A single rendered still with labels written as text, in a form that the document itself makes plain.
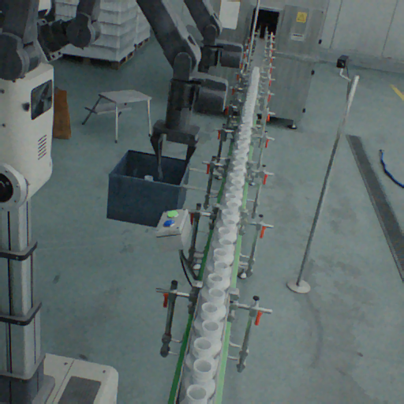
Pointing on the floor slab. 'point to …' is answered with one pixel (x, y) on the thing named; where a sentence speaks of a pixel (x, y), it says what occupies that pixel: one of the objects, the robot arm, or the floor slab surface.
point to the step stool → (118, 105)
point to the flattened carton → (61, 115)
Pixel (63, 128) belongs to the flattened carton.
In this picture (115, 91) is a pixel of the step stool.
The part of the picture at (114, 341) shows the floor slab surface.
